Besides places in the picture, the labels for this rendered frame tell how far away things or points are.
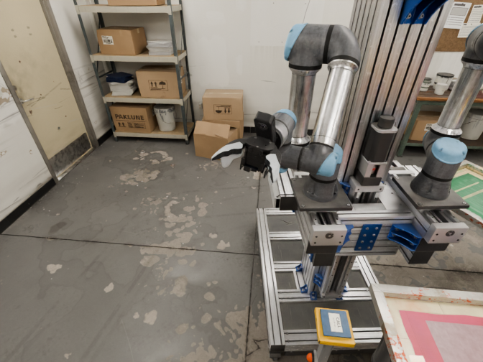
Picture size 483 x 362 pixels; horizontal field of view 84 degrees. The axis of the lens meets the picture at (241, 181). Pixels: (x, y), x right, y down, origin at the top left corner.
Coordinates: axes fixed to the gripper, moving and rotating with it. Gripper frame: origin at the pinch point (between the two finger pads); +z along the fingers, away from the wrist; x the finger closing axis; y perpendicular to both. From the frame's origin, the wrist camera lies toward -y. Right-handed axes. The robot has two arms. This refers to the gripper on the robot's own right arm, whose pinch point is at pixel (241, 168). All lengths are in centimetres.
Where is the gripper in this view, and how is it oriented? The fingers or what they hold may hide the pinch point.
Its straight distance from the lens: 58.4
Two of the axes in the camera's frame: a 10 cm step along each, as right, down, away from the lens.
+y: -1.2, 7.7, 6.2
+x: -9.0, -3.5, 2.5
